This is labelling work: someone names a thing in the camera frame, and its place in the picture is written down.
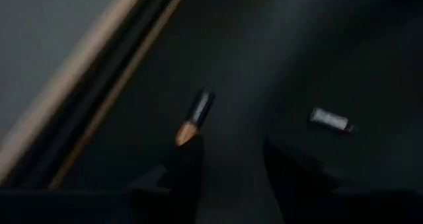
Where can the silver battery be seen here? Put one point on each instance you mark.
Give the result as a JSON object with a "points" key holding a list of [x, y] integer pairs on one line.
{"points": [[330, 118]]}

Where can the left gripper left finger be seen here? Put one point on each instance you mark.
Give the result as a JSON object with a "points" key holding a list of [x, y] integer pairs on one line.
{"points": [[185, 171]]}

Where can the copper-top black battery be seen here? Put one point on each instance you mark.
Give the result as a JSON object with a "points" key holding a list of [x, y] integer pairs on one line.
{"points": [[195, 118]]}

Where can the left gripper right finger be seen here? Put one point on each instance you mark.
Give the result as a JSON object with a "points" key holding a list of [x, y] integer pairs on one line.
{"points": [[291, 184]]}

